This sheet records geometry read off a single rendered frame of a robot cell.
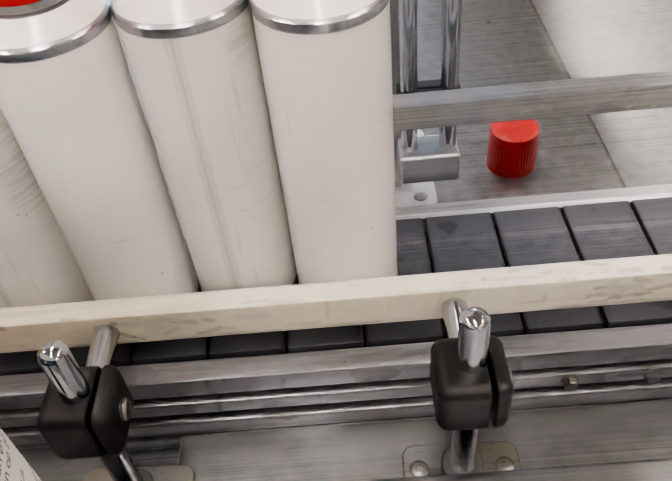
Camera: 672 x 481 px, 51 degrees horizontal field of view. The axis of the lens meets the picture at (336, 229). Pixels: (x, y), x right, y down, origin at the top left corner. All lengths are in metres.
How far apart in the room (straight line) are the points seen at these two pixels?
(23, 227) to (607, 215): 0.30
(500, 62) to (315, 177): 0.36
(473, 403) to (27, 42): 0.21
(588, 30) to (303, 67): 0.45
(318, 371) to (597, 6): 0.49
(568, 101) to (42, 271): 0.26
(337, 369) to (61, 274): 0.14
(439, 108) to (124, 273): 0.16
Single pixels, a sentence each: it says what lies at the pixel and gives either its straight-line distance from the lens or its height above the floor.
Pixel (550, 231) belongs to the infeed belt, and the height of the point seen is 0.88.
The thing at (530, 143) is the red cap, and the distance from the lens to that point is 0.49.
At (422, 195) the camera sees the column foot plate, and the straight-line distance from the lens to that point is 0.48.
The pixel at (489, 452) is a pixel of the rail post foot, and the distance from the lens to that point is 0.37.
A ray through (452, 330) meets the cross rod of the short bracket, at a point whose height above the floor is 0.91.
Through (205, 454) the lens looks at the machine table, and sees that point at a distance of 0.38.
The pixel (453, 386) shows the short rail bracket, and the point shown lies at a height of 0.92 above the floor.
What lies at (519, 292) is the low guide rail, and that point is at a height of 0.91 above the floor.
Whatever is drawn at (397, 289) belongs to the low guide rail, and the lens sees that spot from 0.32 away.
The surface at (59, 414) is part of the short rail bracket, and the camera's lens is 0.31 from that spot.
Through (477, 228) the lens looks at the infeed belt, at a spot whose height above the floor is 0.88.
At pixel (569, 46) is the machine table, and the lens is 0.66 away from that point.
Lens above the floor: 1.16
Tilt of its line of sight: 44 degrees down
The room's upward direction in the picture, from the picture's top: 6 degrees counter-clockwise
